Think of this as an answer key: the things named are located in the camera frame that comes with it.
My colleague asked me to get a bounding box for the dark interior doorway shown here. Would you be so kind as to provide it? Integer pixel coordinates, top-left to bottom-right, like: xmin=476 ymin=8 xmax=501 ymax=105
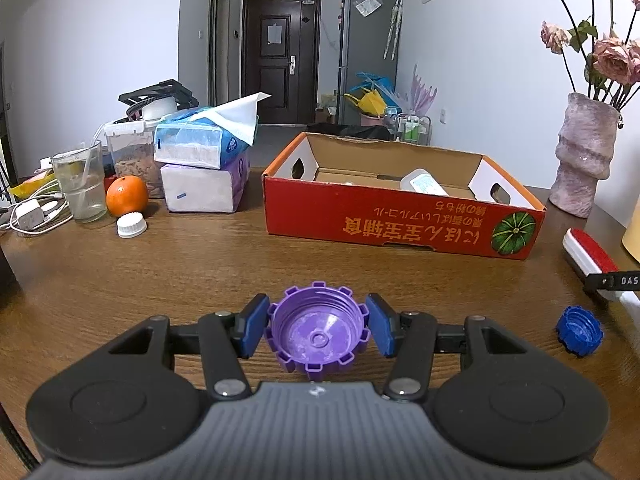
xmin=209 ymin=0 xmax=232 ymax=108

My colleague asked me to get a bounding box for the clear drinking glass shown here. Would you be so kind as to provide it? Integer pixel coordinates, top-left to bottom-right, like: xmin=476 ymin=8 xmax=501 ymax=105
xmin=51 ymin=140 xmax=109 ymax=224

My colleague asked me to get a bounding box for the beige round object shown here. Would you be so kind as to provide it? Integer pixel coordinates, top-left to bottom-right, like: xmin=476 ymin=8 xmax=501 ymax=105
xmin=621 ymin=200 xmax=640 ymax=256

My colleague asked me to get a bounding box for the pink textured vase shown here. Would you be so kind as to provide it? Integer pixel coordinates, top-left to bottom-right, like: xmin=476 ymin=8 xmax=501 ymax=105
xmin=549 ymin=92 xmax=624 ymax=219

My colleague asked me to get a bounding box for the white bottle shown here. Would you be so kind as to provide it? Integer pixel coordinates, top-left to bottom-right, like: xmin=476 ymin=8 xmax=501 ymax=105
xmin=400 ymin=168 xmax=451 ymax=197

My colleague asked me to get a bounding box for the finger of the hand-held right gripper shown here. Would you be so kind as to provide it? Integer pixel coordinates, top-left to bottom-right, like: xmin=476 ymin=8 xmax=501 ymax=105
xmin=582 ymin=270 xmax=640 ymax=294

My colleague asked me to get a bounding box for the black rack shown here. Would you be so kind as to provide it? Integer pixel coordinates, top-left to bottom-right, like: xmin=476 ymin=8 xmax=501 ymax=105
xmin=118 ymin=79 xmax=199 ymax=122

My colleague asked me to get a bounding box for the purple bottle cap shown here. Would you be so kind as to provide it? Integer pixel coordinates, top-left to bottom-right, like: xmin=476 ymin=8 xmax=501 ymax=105
xmin=266 ymin=281 xmax=372 ymax=386

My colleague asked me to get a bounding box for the orange fruit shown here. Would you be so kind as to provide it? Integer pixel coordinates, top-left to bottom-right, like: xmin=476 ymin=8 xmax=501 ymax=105
xmin=106 ymin=175 xmax=150 ymax=217

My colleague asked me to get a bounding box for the blue folding hanger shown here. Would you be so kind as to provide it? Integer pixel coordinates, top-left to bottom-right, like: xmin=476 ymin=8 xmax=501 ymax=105
xmin=356 ymin=72 xmax=399 ymax=103

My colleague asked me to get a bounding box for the blue tissue pack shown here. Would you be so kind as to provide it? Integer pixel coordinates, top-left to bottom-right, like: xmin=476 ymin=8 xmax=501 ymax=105
xmin=153 ymin=92 xmax=272 ymax=170

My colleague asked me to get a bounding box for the orange cardboard box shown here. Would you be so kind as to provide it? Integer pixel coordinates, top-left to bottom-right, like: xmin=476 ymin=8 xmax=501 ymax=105
xmin=262 ymin=132 xmax=547 ymax=261

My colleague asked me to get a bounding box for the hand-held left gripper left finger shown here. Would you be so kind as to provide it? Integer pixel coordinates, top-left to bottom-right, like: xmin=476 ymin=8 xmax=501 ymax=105
xmin=102 ymin=294 xmax=271 ymax=402

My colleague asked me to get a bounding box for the black bag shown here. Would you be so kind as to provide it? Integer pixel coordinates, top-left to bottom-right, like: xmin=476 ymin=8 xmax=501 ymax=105
xmin=306 ymin=122 xmax=393 ymax=141

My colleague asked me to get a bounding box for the white cable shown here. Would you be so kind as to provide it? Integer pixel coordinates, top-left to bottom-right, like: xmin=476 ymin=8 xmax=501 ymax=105
xmin=0 ymin=182 xmax=76 ymax=236

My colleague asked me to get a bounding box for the dried pink rose bouquet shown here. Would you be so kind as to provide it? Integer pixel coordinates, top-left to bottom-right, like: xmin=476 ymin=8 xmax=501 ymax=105
xmin=515 ymin=0 xmax=640 ymax=111

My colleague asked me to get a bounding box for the red white lint brush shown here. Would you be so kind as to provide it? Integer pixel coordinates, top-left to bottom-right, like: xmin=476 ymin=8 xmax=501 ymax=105
xmin=561 ymin=228 xmax=640 ymax=323

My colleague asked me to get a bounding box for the yellow bag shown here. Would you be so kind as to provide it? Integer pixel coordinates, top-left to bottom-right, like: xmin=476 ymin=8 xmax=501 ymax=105
xmin=345 ymin=89 xmax=389 ymax=117

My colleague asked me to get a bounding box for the white bottle cap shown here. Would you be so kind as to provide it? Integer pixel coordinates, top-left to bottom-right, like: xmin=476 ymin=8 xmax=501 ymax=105
xmin=116 ymin=213 xmax=148 ymax=237

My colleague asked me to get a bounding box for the grey refrigerator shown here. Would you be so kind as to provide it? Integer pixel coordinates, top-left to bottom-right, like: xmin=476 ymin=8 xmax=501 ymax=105
xmin=337 ymin=0 xmax=401 ymax=126

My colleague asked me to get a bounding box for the clear food container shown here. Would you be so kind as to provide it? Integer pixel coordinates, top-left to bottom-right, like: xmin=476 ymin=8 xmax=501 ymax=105
xmin=104 ymin=120 xmax=166 ymax=199

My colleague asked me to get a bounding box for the purple wall decoration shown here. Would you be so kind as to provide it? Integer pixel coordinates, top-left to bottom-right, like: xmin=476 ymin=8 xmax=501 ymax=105
xmin=407 ymin=63 xmax=436 ymax=116

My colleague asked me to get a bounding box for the white folded umbrella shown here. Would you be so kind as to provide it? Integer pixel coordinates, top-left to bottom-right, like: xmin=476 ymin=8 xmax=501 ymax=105
xmin=383 ymin=0 xmax=404 ymax=61

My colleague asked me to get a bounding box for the black cable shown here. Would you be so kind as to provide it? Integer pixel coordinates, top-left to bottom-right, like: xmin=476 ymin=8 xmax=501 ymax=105
xmin=0 ymin=400 xmax=37 ymax=472

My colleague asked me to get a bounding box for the dark brown entrance door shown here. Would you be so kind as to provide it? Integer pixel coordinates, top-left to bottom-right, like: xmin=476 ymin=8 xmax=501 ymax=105
xmin=242 ymin=0 xmax=322 ymax=126

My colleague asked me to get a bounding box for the white charger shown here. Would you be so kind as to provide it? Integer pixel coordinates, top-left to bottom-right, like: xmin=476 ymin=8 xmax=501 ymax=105
xmin=15 ymin=199 xmax=45 ymax=230

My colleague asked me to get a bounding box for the yellow packet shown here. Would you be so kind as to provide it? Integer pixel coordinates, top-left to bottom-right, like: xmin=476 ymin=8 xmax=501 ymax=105
xmin=7 ymin=172 xmax=58 ymax=201

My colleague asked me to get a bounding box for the wire storage cart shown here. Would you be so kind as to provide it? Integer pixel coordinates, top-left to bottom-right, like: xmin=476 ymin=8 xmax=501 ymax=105
xmin=382 ymin=112 xmax=432 ymax=146

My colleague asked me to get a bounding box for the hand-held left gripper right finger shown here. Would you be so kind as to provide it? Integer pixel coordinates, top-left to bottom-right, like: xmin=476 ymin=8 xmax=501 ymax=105
xmin=365 ymin=292 xmax=539 ymax=404

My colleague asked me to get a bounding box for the blue bottle cap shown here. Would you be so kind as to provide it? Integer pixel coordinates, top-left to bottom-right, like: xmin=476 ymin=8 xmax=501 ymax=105
xmin=556 ymin=305 xmax=605 ymax=358

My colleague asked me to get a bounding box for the purple white tissue pack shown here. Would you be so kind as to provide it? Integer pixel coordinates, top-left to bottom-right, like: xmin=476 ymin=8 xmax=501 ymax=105
xmin=160 ymin=152 xmax=251 ymax=214

